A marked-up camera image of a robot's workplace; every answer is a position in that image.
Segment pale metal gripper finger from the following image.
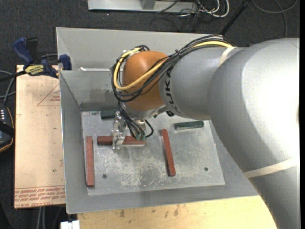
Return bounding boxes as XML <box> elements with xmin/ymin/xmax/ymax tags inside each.
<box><xmin>112</xmin><ymin>139</ymin><xmax>124</xmax><ymax>151</ymax></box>
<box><xmin>112</xmin><ymin>129</ymin><xmax>125</xmax><ymax>140</ymax></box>

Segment red-brown flat block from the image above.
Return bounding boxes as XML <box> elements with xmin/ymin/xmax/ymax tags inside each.
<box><xmin>84</xmin><ymin>135</ymin><xmax>95</xmax><ymax>187</ymax></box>
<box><xmin>96</xmin><ymin>135</ymin><xmax>146</xmax><ymax>146</ymax></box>
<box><xmin>160</xmin><ymin>128</ymin><xmax>177</xmax><ymax>177</ymax></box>

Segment dark green flat block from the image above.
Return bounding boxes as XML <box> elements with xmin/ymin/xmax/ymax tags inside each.
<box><xmin>100</xmin><ymin>109</ymin><xmax>118</xmax><ymax>120</ymax></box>
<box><xmin>174</xmin><ymin>120</ymin><xmax>205</xmax><ymax>131</ymax></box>

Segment grey metal bin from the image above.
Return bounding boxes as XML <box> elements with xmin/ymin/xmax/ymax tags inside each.
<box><xmin>56</xmin><ymin>27</ymin><xmax>260</xmax><ymax>215</ymax></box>

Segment brown cardboard board red print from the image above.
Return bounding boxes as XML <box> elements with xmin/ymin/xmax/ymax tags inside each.
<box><xmin>13</xmin><ymin>64</ymin><xmax>66</xmax><ymax>209</ymax></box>

